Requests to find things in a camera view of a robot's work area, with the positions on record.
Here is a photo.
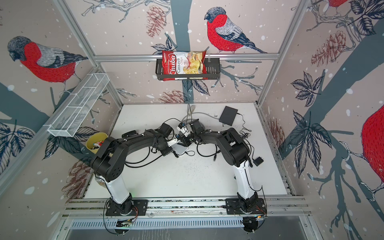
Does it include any grey ethernet cable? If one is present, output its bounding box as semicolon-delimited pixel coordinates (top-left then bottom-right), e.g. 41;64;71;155
184;112;220;127

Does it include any white small network switch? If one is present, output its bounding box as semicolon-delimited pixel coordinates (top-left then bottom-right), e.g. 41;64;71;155
172;144;188;155

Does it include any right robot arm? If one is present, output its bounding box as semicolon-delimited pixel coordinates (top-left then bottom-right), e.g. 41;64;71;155
176;119;259;214

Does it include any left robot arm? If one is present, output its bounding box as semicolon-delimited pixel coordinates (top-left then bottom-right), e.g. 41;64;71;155
91;123;174;216

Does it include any grey USB adapter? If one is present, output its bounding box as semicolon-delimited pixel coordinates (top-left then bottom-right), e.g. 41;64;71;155
187;104;196;116

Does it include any black stapler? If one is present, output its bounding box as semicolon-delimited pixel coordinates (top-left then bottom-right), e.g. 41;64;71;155
122;130;138;139

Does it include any red chips bag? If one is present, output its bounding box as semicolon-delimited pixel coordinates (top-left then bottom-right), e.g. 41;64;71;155
162;51;207;75

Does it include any right black power adapter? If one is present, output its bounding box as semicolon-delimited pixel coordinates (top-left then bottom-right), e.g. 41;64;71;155
251;146;264;167

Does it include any yellow cup with markers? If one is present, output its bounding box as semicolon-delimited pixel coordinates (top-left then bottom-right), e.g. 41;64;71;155
86;133;108;154

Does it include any long black ethernet cable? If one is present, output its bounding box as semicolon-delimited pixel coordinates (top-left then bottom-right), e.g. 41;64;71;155
124;146;164;169

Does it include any black wire wall basket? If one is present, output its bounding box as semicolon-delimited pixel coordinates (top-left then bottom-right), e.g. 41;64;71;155
155;58;221;81

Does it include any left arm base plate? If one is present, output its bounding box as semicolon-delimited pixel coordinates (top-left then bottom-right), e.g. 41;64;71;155
105;199;149;217

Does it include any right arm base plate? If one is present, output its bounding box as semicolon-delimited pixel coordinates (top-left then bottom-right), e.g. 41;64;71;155
223;198;267;215

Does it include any white mesh wall shelf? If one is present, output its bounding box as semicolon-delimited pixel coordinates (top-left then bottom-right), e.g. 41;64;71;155
48;73;110;137

